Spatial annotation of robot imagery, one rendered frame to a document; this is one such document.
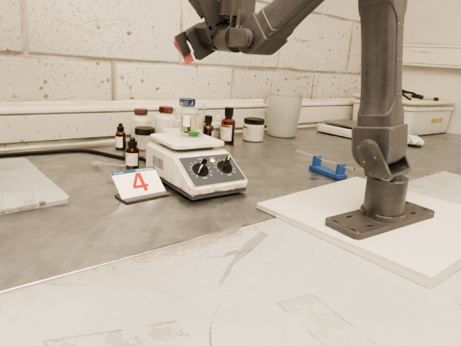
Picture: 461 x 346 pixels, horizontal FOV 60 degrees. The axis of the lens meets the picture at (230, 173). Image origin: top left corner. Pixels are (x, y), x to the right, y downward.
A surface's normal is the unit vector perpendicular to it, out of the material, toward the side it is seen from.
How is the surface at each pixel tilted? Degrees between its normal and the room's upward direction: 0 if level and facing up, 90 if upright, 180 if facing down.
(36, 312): 0
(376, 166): 91
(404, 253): 2
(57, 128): 90
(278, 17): 87
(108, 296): 0
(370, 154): 91
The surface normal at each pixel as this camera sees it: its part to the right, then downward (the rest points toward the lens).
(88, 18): 0.64, 0.25
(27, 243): 0.07, -0.96
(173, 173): -0.81, 0.11
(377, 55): -0.66, 0.18
